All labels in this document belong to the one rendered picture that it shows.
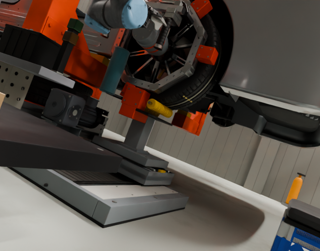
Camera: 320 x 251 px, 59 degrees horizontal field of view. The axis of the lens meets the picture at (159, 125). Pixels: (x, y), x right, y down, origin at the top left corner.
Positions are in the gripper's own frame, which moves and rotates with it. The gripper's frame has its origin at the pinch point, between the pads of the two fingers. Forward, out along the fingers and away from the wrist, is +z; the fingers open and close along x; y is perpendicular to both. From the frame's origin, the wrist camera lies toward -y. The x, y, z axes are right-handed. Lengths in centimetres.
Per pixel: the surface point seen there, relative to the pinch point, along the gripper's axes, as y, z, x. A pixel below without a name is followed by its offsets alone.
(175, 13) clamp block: -9.9, 9.4, 2.4
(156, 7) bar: -12.5, 11.5, -10.5
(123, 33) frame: -3, 31, -40
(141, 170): 67, 32, 3
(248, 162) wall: 40, 422, -5
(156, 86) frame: 22.6, 30.2, -5.4
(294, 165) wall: 18, 422, 65
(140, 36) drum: 2.1, 16.0, -16.5
